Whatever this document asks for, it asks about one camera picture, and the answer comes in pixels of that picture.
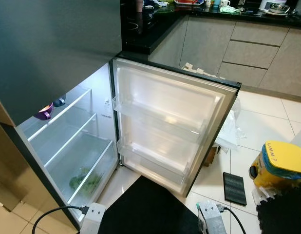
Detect silver fridge door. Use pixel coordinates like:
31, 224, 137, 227
111, 57, 242, 198

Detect clear fridge door bin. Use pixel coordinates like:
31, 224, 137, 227
116, 138, 191, 187
112, 93, 213, 143

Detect glass fridge shelf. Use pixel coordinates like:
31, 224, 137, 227
46, 140, 115, 205
17, 73, 93, 142
29, 113, 98, 167

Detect silver grey fridge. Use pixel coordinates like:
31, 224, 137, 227
0, 0, 242, 231

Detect yellow and blue bin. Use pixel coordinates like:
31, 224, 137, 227
248, 140, 301, 192

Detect grey kitchen cabinet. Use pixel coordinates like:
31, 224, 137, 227
150, 15, 301, 98

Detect crumpled clear plastic wrap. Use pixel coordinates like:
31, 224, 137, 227
214, 109, 245, 153

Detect black foam puzzle mat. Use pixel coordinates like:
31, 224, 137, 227
256, 184, 301, 234

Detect black ribbed slab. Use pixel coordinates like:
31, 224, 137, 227
222, 171, 248, 207

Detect brown cardboard box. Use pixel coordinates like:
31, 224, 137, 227
204, 145, 220, 168

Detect white kitchen appliance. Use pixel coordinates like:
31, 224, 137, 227
258, 0, 290, 17

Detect cardboard packing tray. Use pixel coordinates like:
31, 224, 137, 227
182, 62, 225, 79

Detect light green cloth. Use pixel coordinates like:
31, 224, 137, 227
219, 5, 239, 15

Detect red tray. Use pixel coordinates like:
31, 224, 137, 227
173, 0, 203, 6

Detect black kitchen countertop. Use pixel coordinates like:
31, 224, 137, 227
120, 0, 301, 55

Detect black floor mat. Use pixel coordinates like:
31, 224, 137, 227
96, 175, 206, 234

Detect pink bottle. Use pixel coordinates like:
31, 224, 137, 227
134, 0, 145, 15

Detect green leafy vegetables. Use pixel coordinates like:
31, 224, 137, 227
68, 167, 102, 192

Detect dark blue bowl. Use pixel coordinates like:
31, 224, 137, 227
53, 96, 68, 108

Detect purple bowl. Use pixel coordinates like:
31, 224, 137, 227
34, 103, 55, 121

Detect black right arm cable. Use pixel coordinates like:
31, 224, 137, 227
217, 205, 247, 234

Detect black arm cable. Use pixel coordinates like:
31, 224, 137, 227
217, 205, 247, 234
32, 205, 91, 234

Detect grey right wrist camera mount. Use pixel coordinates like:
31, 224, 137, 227
196, 199, 228, 234

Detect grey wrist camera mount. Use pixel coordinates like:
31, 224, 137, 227
196, 199, 228, 234
78, 202, 107, 234

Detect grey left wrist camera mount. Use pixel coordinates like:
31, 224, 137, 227
78, 202, 107, 234

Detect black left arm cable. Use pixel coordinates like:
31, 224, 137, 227
32, 205, 91, 234

